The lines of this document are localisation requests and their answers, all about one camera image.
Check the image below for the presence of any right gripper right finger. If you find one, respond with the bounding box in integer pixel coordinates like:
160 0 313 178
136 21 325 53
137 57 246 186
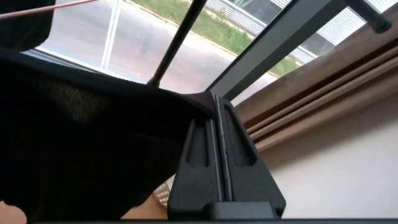
214 95 287 220

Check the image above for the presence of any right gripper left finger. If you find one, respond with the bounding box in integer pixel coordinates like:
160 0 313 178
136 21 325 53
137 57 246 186
167 118 224 220

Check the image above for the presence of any black clothes rack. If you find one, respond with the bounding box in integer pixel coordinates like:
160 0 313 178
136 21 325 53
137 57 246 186
146 0 393 88

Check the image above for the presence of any pink clothes hanger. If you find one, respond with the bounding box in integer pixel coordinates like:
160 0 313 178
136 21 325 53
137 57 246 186
0 0 100 21

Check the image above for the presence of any beige curtain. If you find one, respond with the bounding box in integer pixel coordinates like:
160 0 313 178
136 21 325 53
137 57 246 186
234 2 398 153

